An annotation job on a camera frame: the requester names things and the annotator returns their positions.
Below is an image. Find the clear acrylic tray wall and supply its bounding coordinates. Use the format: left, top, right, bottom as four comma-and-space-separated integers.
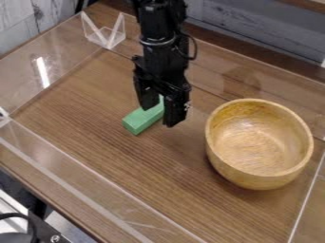
0, 7, 325, 243

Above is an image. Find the green rectangular block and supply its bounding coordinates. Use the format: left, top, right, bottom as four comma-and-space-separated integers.
121, 101, 163, 136

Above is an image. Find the black metal bracket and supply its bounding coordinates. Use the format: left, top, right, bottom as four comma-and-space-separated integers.
28, 212, 72, 243

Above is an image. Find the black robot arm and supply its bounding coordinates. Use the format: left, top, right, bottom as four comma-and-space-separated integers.
131, 0, 198, 127

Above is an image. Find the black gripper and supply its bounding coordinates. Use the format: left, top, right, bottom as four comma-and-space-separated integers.
132, 39, 191, 127

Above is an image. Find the brown wooden bowl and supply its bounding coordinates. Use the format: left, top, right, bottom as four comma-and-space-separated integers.
204, 99, 314, 191

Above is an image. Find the black cable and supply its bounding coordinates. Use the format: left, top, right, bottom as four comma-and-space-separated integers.
0, 213, 44, 243

